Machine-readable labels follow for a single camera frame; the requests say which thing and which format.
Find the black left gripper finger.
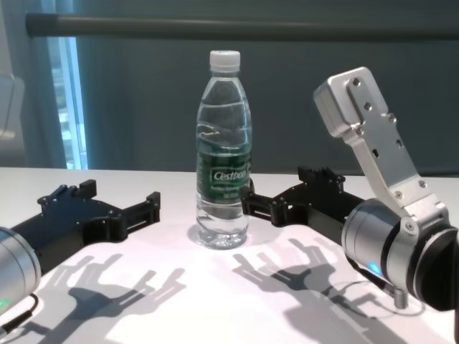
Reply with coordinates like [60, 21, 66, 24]
[103, 191, 161, 241]
[37, 179, 98, 207]

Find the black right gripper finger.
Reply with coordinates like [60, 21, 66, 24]
[240, 192, 288, 226]
[297, 166, 345, 194]

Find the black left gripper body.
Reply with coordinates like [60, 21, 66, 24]
[10, 196, 119, 273]

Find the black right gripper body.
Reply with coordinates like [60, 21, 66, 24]
[274, 186, 372, 244]

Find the clear water bottle green label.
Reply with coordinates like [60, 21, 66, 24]
[195, 49, 253, 250]

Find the grey handrail bar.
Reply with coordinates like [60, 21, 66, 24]
[25, 13, 459, 43]

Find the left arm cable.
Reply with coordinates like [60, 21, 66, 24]
[0, 293, 39, 334]

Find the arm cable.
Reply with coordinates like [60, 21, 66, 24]
[0, 293, 39, 334]
[335, 279, 426, 318]

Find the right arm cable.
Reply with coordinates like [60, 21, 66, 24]
[335, 279, 426, 318]

